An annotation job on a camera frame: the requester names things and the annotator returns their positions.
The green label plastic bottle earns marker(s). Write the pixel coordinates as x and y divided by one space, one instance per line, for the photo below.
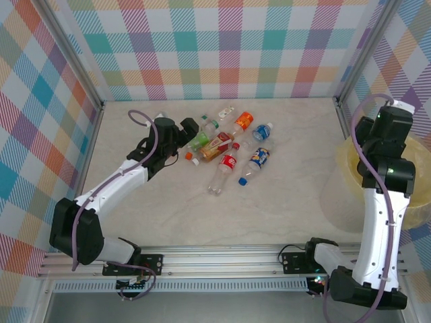
201 140

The amber tea bottle red label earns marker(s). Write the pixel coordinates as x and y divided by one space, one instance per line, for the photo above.
215 148

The small clear bottle white label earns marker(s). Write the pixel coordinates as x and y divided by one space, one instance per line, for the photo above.
226 112

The red label cola bottle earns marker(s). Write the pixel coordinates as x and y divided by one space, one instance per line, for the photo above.
229 161

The orange label plastic bottle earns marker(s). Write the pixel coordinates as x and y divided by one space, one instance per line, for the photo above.
244 120

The blue label bottle white cap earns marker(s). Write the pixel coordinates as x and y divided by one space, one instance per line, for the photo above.
262 131

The blue yellow label bottle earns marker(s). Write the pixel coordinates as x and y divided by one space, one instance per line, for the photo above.
260 157

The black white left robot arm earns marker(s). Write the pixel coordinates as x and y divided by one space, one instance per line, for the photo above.
101 191

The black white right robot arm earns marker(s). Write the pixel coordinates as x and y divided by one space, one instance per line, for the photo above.
377 235

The translucent yellowish plastic bin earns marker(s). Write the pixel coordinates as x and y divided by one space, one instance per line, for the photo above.
343 202

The small black controller board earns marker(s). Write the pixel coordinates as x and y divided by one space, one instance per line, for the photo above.
318 284
129 286

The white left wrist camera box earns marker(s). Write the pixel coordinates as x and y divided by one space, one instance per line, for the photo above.
160 116

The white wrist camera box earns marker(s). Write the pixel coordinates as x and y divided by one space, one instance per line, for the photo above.
160 116
404 106

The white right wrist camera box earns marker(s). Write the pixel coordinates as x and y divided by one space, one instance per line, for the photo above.
404 106

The aluminium side rail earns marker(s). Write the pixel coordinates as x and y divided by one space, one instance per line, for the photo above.
343 121
92 134

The aluminium frame post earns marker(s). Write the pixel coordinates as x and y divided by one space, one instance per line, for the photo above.
70 54
370 50

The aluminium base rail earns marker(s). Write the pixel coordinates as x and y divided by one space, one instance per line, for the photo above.
219 259

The aluminium frame leg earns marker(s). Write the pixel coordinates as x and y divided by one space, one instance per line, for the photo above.
42 303
410 316

